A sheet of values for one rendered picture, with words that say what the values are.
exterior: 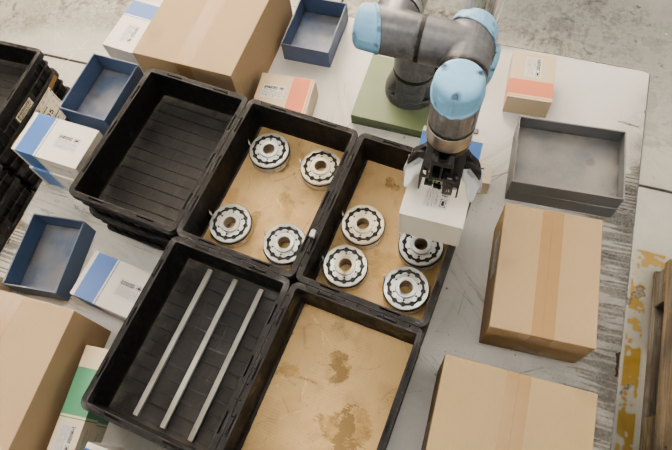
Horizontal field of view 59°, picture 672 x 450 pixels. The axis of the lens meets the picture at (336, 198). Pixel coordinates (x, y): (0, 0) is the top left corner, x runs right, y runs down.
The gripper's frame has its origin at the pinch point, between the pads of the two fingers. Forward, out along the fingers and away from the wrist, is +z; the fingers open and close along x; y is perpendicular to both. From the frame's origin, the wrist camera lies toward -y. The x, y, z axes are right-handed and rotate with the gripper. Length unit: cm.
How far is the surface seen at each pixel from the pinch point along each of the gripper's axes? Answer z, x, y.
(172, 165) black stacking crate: 28, -69, -1
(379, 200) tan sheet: 27.7, -14.3, -5.5
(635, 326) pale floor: 111, 75, -19
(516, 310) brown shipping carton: 24.6, 21.6, 13.7
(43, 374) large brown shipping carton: 20, -71, 56
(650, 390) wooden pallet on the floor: 109, 80, 2
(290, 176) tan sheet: 27.8, -37.8, -6.1
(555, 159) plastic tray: 36, 26, -32
